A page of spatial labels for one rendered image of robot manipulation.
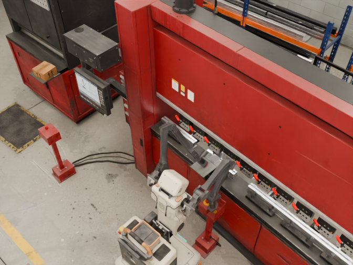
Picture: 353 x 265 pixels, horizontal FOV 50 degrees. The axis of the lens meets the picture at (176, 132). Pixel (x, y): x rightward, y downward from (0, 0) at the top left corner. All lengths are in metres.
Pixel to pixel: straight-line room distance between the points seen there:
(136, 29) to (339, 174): 1.98
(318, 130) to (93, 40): 2.10
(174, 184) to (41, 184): 2.36
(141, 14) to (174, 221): 1.81
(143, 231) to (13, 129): 3.03
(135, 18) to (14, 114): 3.22
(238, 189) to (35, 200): 2.50
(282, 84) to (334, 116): 0.40
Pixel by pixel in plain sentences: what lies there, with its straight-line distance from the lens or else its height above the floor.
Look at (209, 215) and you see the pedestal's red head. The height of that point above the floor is 0.70.
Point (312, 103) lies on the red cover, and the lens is 2.57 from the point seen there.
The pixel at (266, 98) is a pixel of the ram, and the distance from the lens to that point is 2.82.
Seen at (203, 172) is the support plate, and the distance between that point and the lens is 3.61.
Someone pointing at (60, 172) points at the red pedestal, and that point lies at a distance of 4.93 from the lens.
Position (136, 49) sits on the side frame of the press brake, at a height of 1.93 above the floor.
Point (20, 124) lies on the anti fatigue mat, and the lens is 5.85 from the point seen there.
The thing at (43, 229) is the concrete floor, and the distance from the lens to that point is 4.67.
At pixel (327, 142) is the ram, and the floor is 2.00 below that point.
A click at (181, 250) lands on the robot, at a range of 3.99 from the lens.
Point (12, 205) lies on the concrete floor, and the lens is 4.98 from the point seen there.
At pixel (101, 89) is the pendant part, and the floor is 1.58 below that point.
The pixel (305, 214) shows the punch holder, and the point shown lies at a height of 1.18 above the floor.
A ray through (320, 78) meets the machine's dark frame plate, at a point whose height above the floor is 2.30.
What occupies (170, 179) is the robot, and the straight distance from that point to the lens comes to 3.09.
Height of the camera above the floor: 3.86
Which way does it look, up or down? 47 degrees down
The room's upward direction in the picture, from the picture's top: straight up
